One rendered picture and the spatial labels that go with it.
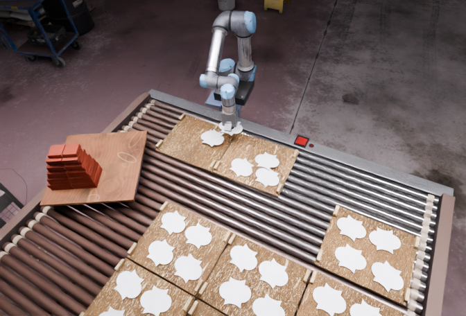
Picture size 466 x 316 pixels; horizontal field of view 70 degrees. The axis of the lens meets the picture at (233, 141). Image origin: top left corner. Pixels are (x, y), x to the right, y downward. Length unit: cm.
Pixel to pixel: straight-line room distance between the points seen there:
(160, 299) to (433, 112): 328
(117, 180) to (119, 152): 21
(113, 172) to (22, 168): 200
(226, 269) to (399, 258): 82
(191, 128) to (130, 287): 103
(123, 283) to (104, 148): 80
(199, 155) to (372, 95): 248
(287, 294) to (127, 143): 122
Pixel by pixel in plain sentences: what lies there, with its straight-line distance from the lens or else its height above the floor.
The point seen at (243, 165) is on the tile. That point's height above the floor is 94.
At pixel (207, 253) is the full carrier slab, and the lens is 173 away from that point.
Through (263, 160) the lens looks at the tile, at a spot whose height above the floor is 95.
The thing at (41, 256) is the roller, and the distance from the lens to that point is 204.
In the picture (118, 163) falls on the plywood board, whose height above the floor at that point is 104.
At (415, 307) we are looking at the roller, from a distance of 179.
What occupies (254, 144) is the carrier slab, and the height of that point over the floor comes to 94.
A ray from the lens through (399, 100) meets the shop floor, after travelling 408.
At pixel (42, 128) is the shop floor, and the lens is 421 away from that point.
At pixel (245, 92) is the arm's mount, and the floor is 93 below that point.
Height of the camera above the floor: 251
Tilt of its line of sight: 48 degrees down
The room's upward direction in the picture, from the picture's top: 5 degrees counter-clockwise
